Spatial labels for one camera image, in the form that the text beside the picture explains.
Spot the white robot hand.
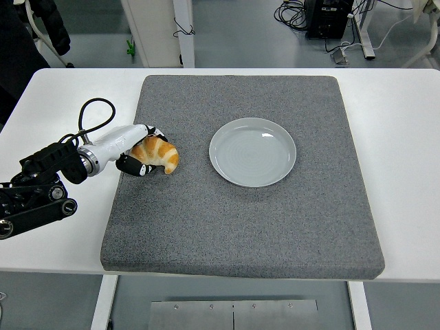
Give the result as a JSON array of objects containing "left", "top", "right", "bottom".
[{"left": 91, "top": 123, "right": 169, "bottom": 177}]

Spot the white table leg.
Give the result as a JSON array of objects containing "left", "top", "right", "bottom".
[
  {"left": 89, "top": 274, "right": 120, "bottom": 330},
  {"left": 346, "top": 280, "right": 373, "bottom": 330}
]

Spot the white chair base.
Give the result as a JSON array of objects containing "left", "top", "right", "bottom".
[{"left": 401, "top": 13, "right": 440, "bottom": 69}]

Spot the white chair frame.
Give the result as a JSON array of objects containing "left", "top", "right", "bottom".
[{"left": 24, "top": 0, "right": 75, "bottom": 69}]

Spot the black cable bundle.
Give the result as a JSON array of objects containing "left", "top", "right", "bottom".
[{"left": 274, "top": 0, "right": 309, "bottom": 34}]

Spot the golden croissant bread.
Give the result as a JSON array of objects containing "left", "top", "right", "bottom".
[{"left": 129, "top": 135, "right": 180, "bottom": 175}]

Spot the person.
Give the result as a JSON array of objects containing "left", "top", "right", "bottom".
[{"left": 0, "top": 0, "right": 52, "bottom": 123}]

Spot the white post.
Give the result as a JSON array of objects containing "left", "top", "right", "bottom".
[{"left": 171, "top": 0, "right": 196, "bottom": 68}]

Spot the black jacket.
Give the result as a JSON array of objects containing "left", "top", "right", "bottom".
[{"left": 41, "top": 0, "right": 72, "bottom": 56}]

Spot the white cable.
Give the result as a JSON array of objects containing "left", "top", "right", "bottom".
[{"left": 342, "top": 13, "right": 413, "bottom": 51}]

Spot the thin black cable loop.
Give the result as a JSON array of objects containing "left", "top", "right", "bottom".
[{"left": 173, "top": 16, "right": 196, "bottom": 38}]

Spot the white cabinet panel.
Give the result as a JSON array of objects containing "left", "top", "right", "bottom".
[{"left": 120, "top": 0, "right": 183, "bottom": 68}]

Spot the grey metal pedal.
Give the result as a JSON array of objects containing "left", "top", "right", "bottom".
[{"left": 330, "top": 47, "right": 351, "bottom": 65}]

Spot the grey felt mat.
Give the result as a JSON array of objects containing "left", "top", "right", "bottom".
[{"left": 99, "top": 74, "right": 386, "bottom": 281}]

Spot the black computer case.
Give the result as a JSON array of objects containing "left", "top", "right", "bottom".
[{"left": 305, "top": 0, "right": 355, "bottom": 39}]

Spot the grey metal plate with screws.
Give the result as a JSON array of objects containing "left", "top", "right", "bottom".
[{"left": 150, "top": 299, "right": 320, "bottom": 330}]

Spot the grey round plate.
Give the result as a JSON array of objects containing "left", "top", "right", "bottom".
[{"left": 208, "top": 117, "right": 298, "bottom": 188}]

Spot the white desk leg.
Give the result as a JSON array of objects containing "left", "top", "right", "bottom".
[{"left": 353, "top": 0, "right": 375, "bottom": 59}]

